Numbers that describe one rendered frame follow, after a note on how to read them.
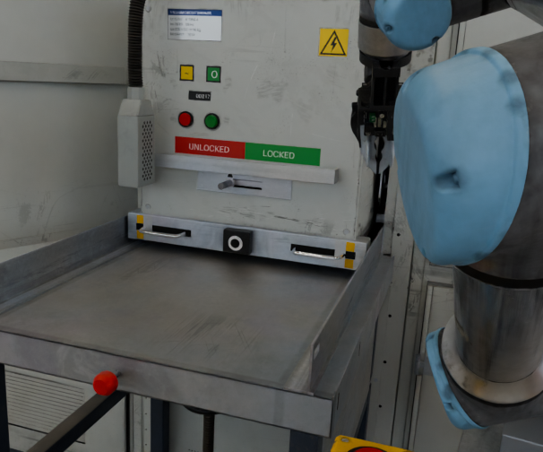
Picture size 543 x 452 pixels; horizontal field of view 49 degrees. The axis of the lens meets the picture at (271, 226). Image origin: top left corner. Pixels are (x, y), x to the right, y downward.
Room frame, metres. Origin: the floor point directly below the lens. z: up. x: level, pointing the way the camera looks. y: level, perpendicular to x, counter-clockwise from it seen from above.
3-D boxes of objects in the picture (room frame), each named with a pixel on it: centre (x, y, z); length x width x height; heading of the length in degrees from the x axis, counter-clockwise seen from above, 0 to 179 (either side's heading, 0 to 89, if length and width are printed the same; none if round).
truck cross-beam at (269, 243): (1.24, 0.06, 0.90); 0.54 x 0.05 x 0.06; 73
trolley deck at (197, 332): (1.09, 0.11, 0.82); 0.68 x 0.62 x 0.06; 163
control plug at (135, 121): (1.22, 0.28, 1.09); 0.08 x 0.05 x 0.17; 163
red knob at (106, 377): (0.74, 0.21, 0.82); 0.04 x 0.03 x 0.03; 163
